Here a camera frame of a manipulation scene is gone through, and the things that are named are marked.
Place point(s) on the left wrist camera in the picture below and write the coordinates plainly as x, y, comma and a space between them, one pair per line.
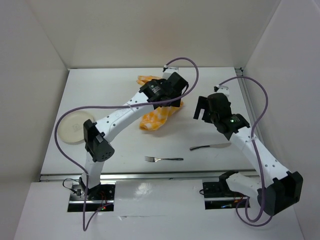
168, 71

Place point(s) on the aluminium rail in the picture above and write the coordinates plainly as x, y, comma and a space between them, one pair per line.
243, 85
138, 176

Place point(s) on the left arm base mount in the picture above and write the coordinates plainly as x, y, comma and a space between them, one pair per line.
102, 198

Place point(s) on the black handled table knife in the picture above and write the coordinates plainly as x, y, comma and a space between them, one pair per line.
215, 146

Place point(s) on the yellow white checkered cloth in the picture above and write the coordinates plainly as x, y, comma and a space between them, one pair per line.
152, 121

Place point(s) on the front aluminium rail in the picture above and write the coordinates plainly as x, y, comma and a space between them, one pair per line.
138, 176

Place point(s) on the right side aluminium rail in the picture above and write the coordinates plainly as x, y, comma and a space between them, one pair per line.
243, 85

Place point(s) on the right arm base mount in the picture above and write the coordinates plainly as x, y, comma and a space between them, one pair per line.
217, 197

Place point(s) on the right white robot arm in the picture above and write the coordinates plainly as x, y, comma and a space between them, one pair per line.
279, 188

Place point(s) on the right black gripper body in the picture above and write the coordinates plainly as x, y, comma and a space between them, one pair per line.
215, 118

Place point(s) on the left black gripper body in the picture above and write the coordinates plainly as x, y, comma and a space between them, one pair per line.
176, 104

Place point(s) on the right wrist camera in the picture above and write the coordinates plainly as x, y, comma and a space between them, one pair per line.
222, 89

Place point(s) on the silver fork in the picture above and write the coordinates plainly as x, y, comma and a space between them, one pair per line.
155, 159

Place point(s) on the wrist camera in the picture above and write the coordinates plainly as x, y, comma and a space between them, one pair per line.
168, 71
222, 89

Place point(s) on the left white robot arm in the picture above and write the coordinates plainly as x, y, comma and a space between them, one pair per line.
99, 135

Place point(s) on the cream round plate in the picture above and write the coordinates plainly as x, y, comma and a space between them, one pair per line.
71, 130

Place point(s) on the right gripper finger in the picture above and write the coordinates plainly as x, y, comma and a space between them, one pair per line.
202, 105
208, 116

